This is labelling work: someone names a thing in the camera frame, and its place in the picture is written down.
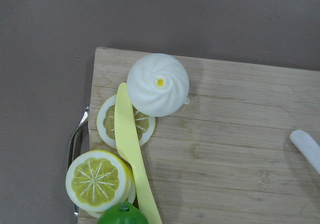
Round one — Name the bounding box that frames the metal board handle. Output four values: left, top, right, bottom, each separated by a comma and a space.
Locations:
66, 106, 90, 217

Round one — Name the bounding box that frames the white ceramic spoon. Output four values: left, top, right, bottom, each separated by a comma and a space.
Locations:
289, 130, 320, 173

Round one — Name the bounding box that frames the lemon slice back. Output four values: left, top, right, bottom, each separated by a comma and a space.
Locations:
96, 95, 156, 148

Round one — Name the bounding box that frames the green lime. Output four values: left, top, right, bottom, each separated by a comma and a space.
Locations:
97, 201, 148, 224

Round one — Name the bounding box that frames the white steamed bun toy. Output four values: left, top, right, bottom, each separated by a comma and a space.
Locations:
126, 54, 189, 117

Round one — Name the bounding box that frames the lemon slice front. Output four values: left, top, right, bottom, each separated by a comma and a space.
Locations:
65, 150, 136, 218

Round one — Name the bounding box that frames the lemon slice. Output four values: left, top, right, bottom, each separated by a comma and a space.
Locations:
96, 95, 156, 148
65, 150, 136, 218

